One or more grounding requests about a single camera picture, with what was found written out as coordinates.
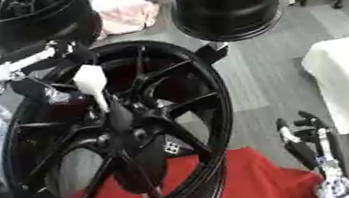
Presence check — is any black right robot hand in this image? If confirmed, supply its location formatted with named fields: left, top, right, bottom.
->
left=271, top=104, right=349, bottom=178

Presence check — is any pink cloth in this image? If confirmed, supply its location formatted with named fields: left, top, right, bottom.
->
left=87, top=0, right=167, bottom=41

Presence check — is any black spoked wheel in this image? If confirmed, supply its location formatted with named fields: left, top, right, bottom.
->
left=0, top=24, right=250, bottom=198

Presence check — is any black wheel rim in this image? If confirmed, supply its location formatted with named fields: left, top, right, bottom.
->
left=0, top=0, right=108, bottom=62
left=168, top=0, right=314, bottom=52

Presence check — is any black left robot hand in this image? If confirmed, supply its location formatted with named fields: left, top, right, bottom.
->
left=0, top=32, right=110, bottom=116

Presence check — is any black wheel stand bracket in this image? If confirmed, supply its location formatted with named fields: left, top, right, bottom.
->
left=192, top=39, right=234, bottom=68

